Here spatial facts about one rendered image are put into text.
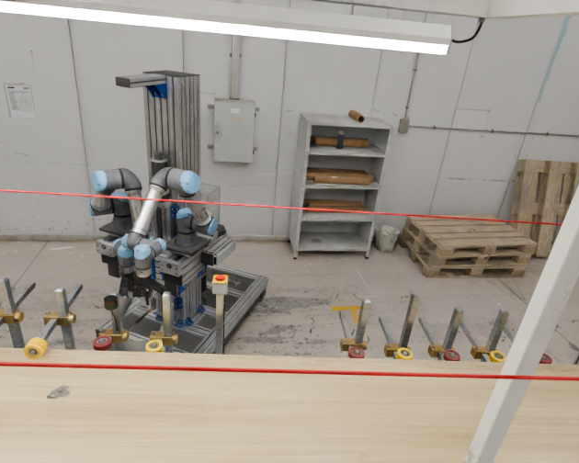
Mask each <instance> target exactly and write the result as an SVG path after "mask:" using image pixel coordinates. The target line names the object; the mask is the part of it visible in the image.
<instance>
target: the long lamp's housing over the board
mask: <svg viewBox="0 0 579 463"><path fill-rule="evenodd" d="M0 2H9V3H19V4H28V5H37V6H55V7H64V8H74V9H84V10H93V11H102V12H111V13H121V14H130V15H139V16H148V17H166V18H176V19H185V20H195V21H204V22H213V23H222V24H232V25H241V26H250V27H260V28H278V29H287V30H297V31H306V32H315V33H324V34H334V35H343V36H352V37H362V38H372V39H381V40H399V41H408V42H417V43H426V44H435V45H443V46H445V51H444V53H443V54H446V55H448V53H449V49H450V46H451V42H452V38H453V26H450V25H440V24H432V23H423V22H413V21H405V20H396V19H387V18H378V17H362V16H352V15H343V14H335V13H325V12H316V11H308V10H299V9H289V8H281V7H272V6H255V5H246V4H236V3H228V2H219V1H210V0H0Z"/></svg>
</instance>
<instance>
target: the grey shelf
mask: <svg viewBox="0 0 579 463"><path fill-rule="evenodd" d="M393 128H394V127H393V126H392V125H391V124H389V123H387V122H385V121H384V120H382V119H379V118H366V117H365V120H364V122H362V123H358V122H357V121H355V120H354V119H352V118H351V117H349V116H337V115H321V114H306V113H301V115H300V125H299V134H298V144H297V153H296V163H295V172H294V181H293V191H292V201H291V206H292V207H293V208H307V206H308V205H303V200H304V199H327V200H353V201H362V206H363V207H364V211H367V212H378V206H379V202H380V193H381V189H382V184H383V179H384V175H385V170H386V165H387V161H388V156H389V151H390V147H391V141H392V133H393ZM373 129H374V130H373ZM339 130H344V131H345V136H344V138H360V139H369V147H368V148H363V147H346V146H343V149H341V150H340V149H336V146H328V145H314V142H310V140H311V136H323V137H338V132H339ZM372 133H373V135H372ZM308 139H309V140H308ZM371 139H372V140H371ZM368 160H369V161H368ZM367 165H368V166H367ZM307 167H314V168H334V169H354V170H365V172H366V170H367V173H368V175H374V181H373V182H370V183H369V185H368V186H367V185H345V184H323V183H314V182H313V180H306V174H307ZM362 191H363V193H362ZM361 196H362V197H361ZM376 217H377V214H368V213H340V212H307V210H306V209H291V210H290V219H289V238H288V243H291V245H292V248H293V250H294V255H293V259H297V256H298V251H367V252H366V255H365V256H364V257H365V259H369V249H370V245H371V240H372V235H373V231H374V226H375V221H376ZM357 223H358V224H357ZM356 227H357V228H356Z"/></svg>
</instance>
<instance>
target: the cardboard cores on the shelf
mask: <svg viewBox="0 0 579 463"><path fill-rule="evenodd" d="M337 138H338V137H323V136H311V140H310V142H314V145H328V146H336V145H337ZM343 146H346V147H363V148H368V147H369V139H360V138H344V142H343ZM306 180H313V182H314V183H323V184H345V185H367V186H368V185H369V183H370V182H373V181H374V175H368V173H367V172H365V170H354V169H334V168H314V167H307V174H306ZM303 205H308V206H307V209H337V210H352V211H364V207H363V206H362V201H353V200H327V199H304V200H303ZM307 209H306V210H307ZM307 212H337V211H322V210H307Z"/></svg>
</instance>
